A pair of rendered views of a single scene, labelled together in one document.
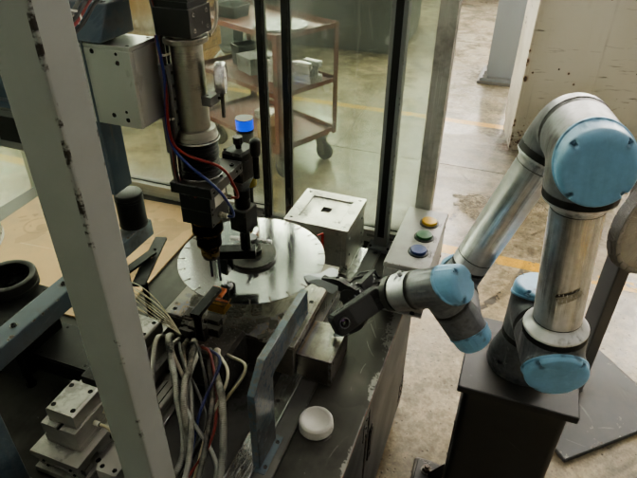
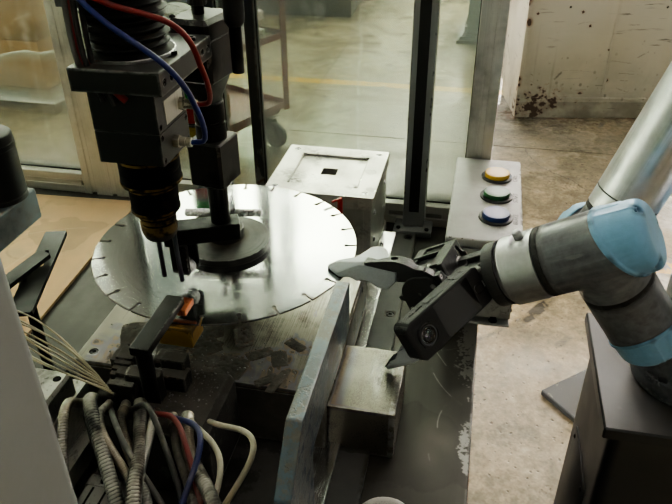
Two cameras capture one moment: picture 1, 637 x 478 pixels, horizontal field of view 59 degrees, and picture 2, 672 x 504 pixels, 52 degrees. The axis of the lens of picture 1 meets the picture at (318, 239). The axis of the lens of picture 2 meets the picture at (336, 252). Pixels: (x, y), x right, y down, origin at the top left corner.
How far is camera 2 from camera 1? 41 cm
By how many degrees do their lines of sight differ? 7
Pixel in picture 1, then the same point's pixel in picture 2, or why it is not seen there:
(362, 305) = (454, 300)
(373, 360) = (453, 403)
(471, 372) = (618, 403)
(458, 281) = (648, 227)
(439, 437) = not seen: outside the picture
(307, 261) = (326, 242)
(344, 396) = (421, 473)
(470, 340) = (659, 340)
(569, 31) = not seen: outside the picture
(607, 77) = (631, 13)
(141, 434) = not seen: outside the picture
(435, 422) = (500, 490)
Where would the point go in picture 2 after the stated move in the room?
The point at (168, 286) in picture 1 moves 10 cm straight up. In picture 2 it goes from (76, 321) to (62, 267)
